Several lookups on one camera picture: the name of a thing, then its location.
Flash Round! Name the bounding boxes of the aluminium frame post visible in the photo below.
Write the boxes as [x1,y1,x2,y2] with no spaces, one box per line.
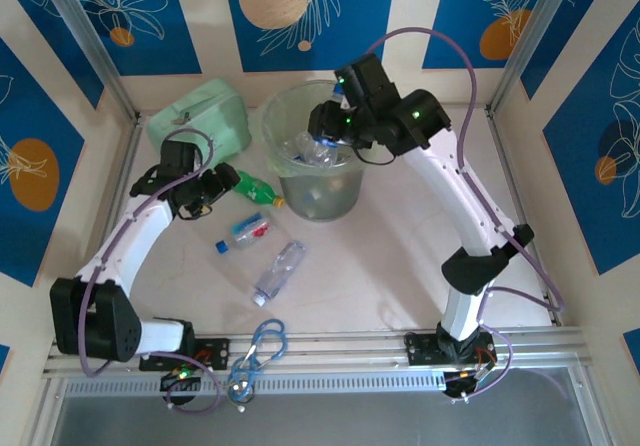
[34,0,141,122]
[488,0,587,113]

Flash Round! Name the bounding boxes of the black connector board with wires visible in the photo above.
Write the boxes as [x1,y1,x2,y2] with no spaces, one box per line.
[442,365,496,402]
[159,365,204,407]

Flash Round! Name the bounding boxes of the grey slotted cable duct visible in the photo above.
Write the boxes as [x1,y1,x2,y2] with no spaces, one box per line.
[64,369,446,398]

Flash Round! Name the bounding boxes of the blue stethoscope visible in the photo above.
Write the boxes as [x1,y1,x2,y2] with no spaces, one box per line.
[227,318,289,414]

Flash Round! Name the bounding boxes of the clear bottle red blue label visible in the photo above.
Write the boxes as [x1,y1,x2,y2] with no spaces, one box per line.
[214,212,272,256]

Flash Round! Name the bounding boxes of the pale green zipper pouch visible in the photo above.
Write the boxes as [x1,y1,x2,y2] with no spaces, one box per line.
[145,78,253,160]

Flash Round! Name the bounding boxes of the green bottle with yellow cap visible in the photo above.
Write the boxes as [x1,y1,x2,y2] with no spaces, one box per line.
[233,169,287,211]

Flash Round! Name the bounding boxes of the grey metal panel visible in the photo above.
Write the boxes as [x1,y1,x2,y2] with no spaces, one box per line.
[47,365,609,446]

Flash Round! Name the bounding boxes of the clear unlabelled bottle white cap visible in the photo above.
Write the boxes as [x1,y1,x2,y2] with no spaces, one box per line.
[251,239,308,308]

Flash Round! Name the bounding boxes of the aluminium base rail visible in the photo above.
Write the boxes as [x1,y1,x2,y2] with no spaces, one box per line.
[42,326,586,370]

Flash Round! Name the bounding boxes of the translucent green plastic bin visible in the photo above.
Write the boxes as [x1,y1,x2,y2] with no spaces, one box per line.
[262,80,381,223]

